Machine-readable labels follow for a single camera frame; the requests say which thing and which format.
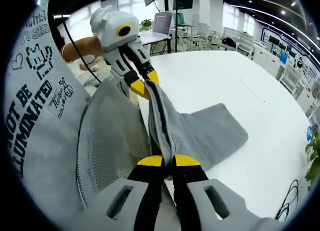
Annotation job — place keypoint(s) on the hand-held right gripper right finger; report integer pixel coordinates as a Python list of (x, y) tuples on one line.
[(187, 181)]

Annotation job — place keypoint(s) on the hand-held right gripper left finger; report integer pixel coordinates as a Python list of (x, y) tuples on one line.
[(147, 181)]

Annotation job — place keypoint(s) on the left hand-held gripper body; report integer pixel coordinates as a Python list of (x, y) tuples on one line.
[(112, 28)]

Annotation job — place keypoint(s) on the grey towel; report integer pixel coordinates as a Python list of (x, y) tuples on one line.
[(212, 133)]

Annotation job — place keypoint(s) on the small potted plant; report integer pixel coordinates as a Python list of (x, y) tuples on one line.
[(146, 23)]

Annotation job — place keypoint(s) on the open laptop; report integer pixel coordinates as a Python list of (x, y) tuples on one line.
[(162, 22)]

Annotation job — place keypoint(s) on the teal board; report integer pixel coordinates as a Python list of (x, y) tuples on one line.
[(180, 18)]

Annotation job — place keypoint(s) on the grey mesh office chair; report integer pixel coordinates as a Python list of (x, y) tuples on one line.
[(107, 141)]

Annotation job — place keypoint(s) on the small monitor on stand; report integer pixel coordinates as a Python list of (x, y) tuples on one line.
[(183, 1)]

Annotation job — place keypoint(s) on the black bag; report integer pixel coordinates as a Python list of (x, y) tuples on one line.
[(228, 42)]

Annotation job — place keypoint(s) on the white office chair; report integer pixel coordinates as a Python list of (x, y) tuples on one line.
[(245, 42)]

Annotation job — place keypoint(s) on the person's grey printed shirt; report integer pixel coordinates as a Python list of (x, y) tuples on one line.
[(45, 141)]

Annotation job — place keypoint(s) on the large potted green plant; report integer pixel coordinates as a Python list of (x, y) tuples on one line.
[(314, 151)]

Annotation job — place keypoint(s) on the blue packet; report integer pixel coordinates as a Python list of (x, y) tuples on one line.
[(309, 133)]

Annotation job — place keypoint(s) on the blue box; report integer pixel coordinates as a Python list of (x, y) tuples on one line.
[(283, 58)]

